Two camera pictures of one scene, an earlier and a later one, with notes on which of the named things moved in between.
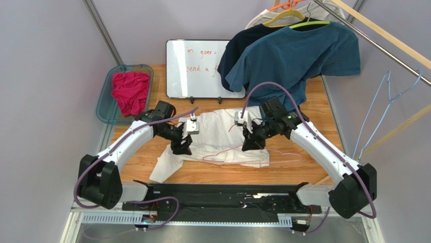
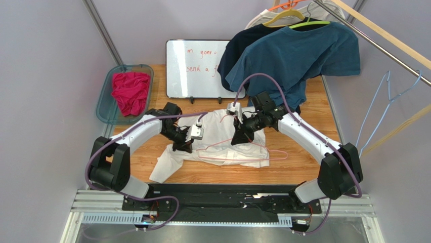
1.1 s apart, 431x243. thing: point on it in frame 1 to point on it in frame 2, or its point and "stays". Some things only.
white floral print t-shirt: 220,140 stays
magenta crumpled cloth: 130,90 stays
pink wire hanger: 206,159 to 240,158
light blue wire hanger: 390,100 stays
